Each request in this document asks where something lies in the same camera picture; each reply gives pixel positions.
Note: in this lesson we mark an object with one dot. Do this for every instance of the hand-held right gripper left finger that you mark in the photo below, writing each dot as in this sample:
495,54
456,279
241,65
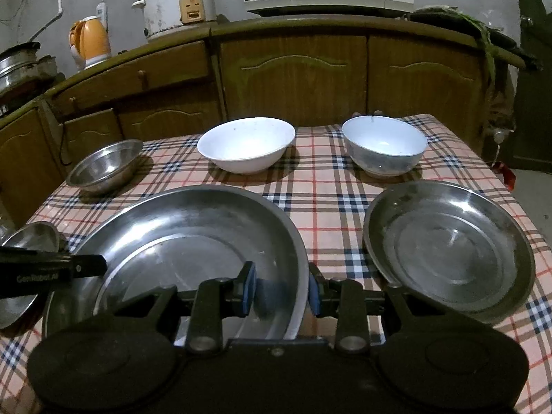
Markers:
249,289

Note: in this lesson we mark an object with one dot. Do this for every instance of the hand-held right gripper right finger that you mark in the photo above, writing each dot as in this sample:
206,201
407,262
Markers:
314,293

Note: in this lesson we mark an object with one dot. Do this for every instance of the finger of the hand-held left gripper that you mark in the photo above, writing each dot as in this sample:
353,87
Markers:
88,266

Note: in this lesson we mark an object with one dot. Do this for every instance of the steel bowl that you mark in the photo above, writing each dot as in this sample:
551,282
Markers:
30,236
103,168

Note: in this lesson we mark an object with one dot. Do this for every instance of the large steel plate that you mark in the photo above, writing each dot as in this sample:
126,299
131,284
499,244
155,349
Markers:
181,224

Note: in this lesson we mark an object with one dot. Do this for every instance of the medium steel plate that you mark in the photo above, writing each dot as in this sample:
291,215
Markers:
448,250

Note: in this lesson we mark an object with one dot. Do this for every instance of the wide white bowl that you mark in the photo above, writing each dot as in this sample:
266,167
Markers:
246,146

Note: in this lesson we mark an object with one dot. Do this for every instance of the deep white bowl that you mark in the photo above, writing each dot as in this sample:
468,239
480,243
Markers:
384,146

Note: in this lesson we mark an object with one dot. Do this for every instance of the plaid tablecloth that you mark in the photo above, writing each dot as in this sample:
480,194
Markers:
327,207

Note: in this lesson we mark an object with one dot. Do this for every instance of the steel cooking pot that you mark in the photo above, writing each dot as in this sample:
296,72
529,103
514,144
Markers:
47,67

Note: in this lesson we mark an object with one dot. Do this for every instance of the steel steamer pot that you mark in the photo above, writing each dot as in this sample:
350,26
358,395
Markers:
17,64

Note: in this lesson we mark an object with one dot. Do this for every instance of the brown wooden cabinet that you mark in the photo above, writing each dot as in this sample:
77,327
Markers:
293,77

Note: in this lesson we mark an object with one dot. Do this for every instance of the red plastic bag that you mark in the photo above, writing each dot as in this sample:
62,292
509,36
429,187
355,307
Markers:
508,177

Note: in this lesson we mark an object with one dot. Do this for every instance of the orange electric kettle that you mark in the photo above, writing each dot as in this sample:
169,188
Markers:
92,39

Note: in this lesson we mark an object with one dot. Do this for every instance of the round metal cap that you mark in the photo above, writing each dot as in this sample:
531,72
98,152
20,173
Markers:
498,135

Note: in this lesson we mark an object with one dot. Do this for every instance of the white power strip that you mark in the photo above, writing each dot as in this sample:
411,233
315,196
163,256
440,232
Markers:
101,14

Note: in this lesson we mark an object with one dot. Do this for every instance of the white rice cooker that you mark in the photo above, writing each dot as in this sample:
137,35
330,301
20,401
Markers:
172,8

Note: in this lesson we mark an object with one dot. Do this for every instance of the green onion bunch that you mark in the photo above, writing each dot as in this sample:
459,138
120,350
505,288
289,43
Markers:
485,39

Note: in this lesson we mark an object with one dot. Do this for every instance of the dark green door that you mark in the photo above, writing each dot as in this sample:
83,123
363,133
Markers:
534,73

